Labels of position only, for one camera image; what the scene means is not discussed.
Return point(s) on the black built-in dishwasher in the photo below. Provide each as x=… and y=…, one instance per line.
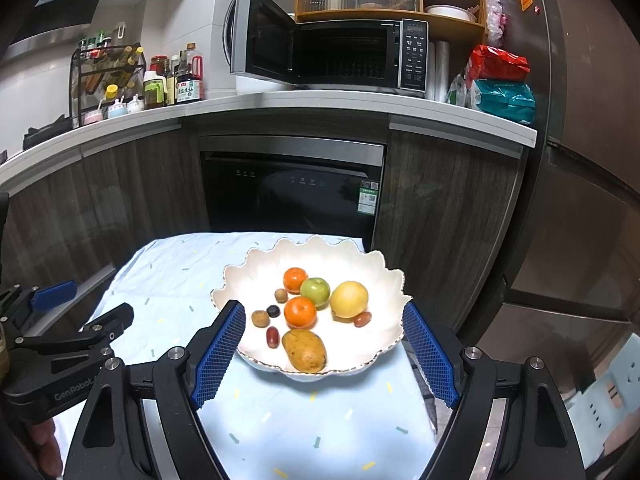
x=280, y=200

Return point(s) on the white kitchen countertop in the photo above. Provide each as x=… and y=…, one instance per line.
x=350, y=102

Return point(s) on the white condiment jar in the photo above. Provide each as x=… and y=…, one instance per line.
x=135, y=105

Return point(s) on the green oil jug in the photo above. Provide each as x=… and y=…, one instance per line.
x=154, y=92

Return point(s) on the dark blueberry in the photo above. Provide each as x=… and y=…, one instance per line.
x=273, y=311

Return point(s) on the dark grey refrigerator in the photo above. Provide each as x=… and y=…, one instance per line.
x=575, y=135

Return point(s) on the black range hood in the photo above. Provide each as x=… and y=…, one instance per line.
x=60, y=5

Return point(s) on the dark wooden base cabinet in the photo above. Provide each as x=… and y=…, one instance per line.
x=440, y=210

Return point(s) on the white bowl on shelf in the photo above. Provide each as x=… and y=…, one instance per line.
x=447, y=11

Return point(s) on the brown longan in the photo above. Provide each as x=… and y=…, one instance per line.
x=260, y=318
x=281, y=295

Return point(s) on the orange tangerine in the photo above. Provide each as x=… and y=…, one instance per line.
x=295, y=280
x=300, y=312

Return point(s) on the red lid jar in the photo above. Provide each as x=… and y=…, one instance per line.
x=159, y=64

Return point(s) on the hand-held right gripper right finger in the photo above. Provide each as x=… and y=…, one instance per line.
x=432, y=355

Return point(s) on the green white plastic bag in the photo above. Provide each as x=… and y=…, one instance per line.
x=460, y=91

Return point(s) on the black gas stove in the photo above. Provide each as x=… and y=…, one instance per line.
x=45, y=132

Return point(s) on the dark glass bottle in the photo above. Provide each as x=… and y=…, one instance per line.
x=171, y=87

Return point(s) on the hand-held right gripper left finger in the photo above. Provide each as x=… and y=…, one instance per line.
x=220, y=350

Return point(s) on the pink condiment jar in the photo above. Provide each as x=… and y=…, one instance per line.
x=93, y=117

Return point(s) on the yellow lemon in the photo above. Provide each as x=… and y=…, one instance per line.
x=349, y=300

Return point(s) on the white wall hook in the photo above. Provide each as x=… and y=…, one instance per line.
x=120, y=30

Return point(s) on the light blue plastic stool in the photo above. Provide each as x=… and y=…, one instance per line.
x=610, y=395

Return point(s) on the silver black microwave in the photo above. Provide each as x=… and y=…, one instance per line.
x=415, y=55

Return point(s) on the light blue patterned tablecloth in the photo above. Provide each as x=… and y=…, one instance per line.
x=165, y=280

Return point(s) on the red plastic bag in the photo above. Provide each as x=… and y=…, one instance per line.
x=497, y=62

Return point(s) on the red jujube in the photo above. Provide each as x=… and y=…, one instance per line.
x=272, y=337
x=363, y=318

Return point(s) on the white scalloped bowl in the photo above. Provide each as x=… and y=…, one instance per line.
x=380, y=270

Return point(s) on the person's left hand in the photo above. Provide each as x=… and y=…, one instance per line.
x=42, y=442

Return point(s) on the yellow cap bottle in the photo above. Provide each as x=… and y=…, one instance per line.
x=111, y=95

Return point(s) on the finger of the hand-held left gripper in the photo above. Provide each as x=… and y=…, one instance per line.
x=52, y=295
x=107, y=325

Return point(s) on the green apple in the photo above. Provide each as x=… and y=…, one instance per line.
x=316, y=291

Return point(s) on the teal plastic bag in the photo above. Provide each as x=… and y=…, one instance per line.
x=505, y=102

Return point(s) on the large soy sauce bottle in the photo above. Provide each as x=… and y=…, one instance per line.
x=187, y=92

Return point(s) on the plastic wrap roll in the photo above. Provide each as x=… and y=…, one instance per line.
x=442, y=70

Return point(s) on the blue condiment jar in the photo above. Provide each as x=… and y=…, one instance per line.
x=116, y=109

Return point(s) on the pink hanging plastic bags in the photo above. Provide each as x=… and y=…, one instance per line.
x=494, y=12

